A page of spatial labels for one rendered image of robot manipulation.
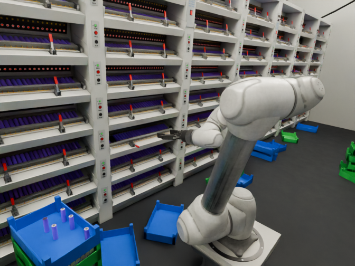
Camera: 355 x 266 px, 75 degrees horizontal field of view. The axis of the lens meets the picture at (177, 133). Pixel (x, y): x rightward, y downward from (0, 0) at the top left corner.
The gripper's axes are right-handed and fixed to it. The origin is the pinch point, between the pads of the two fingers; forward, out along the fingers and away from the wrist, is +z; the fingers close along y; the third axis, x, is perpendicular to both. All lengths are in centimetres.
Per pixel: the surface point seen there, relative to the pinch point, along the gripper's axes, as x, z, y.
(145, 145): -10.2, 21.4, -2.0
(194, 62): 46, 10, 44
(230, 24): 80, 12, 101
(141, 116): 11.2, 18.5, -4.7
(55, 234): -22, -18, -76
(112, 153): -8.6, 21.1, -27.9
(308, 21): 107, 9, 311
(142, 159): -22.6, 30.2, 0.3
